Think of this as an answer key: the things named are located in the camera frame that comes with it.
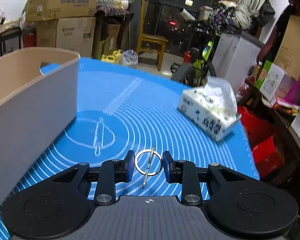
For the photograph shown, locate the beige plastic storage bin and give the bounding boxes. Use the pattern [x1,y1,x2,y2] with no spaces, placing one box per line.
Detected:
[0,47,80,206]

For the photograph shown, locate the blue silicone baking mat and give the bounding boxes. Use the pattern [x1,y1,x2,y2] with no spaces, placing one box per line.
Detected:
[13,59,259,239]

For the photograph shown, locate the white tissue box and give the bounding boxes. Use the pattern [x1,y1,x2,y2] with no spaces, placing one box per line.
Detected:
[177,76,241,141]

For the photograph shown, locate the clear plastic bag on floor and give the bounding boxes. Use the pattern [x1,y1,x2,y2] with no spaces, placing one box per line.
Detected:
[121,49,138,66]

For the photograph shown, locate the yellow detergent jug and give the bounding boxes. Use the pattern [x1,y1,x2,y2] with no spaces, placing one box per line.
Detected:
[101,50,122,64]

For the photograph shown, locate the white refrigerator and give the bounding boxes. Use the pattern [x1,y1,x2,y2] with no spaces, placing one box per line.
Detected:
[212,30,264,93]

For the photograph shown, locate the green white carton box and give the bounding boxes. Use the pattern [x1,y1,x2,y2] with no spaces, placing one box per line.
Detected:
[255,60,286,101]

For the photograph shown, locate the wooden chair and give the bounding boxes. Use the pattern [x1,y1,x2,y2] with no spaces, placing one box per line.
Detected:
[136,0,168,71]

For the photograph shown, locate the green black bicycle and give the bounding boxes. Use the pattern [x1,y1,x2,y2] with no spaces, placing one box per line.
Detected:
[170,9,216,87]

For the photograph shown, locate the large stacked cardboard box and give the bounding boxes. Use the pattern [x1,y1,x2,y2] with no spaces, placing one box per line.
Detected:
[37,17,96,57]

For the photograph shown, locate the black metal shelf cart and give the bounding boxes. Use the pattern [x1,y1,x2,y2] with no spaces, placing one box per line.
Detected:
[0,27,22,57]

